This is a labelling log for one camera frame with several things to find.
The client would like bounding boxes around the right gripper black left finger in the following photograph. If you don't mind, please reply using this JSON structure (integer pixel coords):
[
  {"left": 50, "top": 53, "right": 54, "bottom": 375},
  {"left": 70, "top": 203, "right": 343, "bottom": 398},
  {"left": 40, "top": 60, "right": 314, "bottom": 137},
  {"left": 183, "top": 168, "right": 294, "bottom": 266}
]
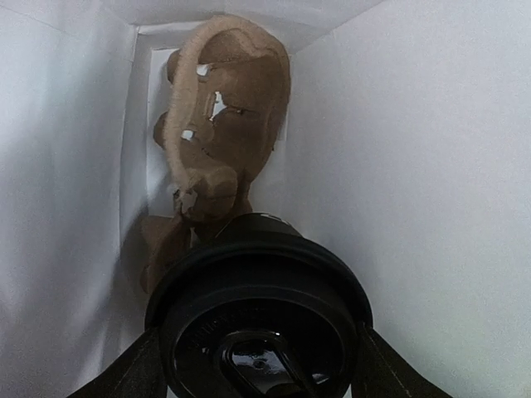
[{"left": 68, "top": 328, "right": 166, "bottom": 398}]

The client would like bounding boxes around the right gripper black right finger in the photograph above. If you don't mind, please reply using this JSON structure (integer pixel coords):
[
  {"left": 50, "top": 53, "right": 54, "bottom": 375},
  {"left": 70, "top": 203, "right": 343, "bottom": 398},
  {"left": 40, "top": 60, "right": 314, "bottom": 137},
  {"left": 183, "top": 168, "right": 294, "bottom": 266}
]
[{"left": 354, "top": 323, "right": 451, "bottom": 398}]

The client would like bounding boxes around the black plastic cup lid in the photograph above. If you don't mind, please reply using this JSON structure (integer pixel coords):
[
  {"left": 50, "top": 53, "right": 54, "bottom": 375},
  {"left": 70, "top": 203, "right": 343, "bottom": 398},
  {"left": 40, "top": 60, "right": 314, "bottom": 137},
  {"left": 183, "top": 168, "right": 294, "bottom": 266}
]
[{"left": 144, "top": 233, "right": 373, "bottom": 397}]

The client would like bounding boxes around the light blue paper bag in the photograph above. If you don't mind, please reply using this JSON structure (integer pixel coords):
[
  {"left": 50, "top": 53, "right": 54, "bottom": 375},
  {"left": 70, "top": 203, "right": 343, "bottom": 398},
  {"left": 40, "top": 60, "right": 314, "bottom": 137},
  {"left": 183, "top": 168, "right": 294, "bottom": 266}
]
[{"left": 1, "top": 1, "right": 530, "bottom": 397}]

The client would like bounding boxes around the brown cardboard cup carrier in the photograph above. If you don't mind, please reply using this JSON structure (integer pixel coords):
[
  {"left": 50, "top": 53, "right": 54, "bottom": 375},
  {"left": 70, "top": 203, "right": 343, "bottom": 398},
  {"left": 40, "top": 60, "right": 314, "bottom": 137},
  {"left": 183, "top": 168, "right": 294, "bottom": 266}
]
[{"left": 140, "top": 15, "right": 291, "bottom": 294}]

